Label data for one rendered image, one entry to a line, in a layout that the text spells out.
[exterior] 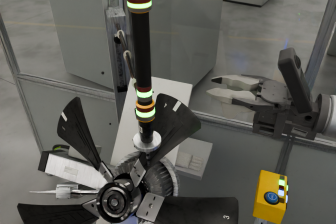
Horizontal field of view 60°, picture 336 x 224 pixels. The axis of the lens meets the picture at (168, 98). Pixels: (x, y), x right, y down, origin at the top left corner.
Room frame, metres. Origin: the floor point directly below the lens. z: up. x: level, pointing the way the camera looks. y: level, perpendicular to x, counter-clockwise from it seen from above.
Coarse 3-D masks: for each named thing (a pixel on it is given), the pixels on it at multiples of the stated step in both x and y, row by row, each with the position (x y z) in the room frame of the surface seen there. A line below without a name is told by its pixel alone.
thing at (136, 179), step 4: (136, 164) 0.64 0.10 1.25; (140, 164) 0.63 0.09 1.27; (132, 168) 0.64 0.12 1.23; (136, 168) 0.63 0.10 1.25; (140, 168) 0.61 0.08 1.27; (132, 172) 0.63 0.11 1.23; (140, 172) 0.60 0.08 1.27; (144, 172) 0.58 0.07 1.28; (132, 176) 0.61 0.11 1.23; (136, 176) 0.60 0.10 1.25; (140, 176) 0.58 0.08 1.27; (132, 180) 0.59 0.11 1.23; (136, 180) 0.58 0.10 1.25; (136, 184) 0.56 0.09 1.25
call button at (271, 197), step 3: (270, 192) 0.66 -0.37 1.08; (267, 195) 0.65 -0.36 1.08; (270, 195) 0.65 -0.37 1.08; (273, 195) 0.65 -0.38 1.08; (276, 195) 0.65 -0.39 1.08; (267, 198) 0.64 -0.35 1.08; (270, 198) 0.63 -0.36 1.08; (273, 198) 0.63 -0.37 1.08; (276, 198) 0.63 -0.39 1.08; (270, 201) 0.63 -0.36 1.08; (273, 201) 0.62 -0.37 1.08
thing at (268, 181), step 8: (264, 176) 0.74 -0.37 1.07; (272, 176) 0.74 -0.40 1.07; (264, 184) 0.70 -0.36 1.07; (272, 184) 0.70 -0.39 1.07; (280, 184) 0.70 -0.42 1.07; (256, 192) 0.69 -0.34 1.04; (264, 192) 0.67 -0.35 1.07; (256, 200) 0.63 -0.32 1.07; (264, 200) 0.63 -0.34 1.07; (256, 208) 0.63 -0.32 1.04; (264, 208) 0.62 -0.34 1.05; (272, 208) 0.61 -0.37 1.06; (280, 208) 0.60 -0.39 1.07; (256, 216) 0.62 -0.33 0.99; (264, 216) 0.61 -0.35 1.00; (272, 216) 0.61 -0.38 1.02; (280, 216) 0.60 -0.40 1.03
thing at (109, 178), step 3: (102, 165) 0.62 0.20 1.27; (99, 168) 0.65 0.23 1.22; (102, 168) 0.63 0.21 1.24; (105, 168) 0.61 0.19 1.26; (99, 171) 0.66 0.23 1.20; (102, 171) 0.64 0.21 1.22; (108, 171) 0.61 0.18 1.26; (108, 174) 0.61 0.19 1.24; (105, 177) 0.63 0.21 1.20; (108, 177) 0.61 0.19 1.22; (111, 177) 0.59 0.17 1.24; (105, 180) 0.63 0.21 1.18; (108, 180) 0.62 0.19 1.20; (111, 180) 0.60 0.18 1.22
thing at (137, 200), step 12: (120, 180) 0.58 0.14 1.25; (144, 180) 0.62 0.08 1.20; (108, 192) 0.54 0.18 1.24; (120, 192) 0.54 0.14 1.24; (132, 192) 0.54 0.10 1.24; (144, 192) 0.59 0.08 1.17; (96, 204) 0.52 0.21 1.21; (108, 204) 0.52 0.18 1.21; (120, 204) 0.52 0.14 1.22; (132, 204) 0.51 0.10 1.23; (108, 216) 0.50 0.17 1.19; (120, 216) 0.49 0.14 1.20
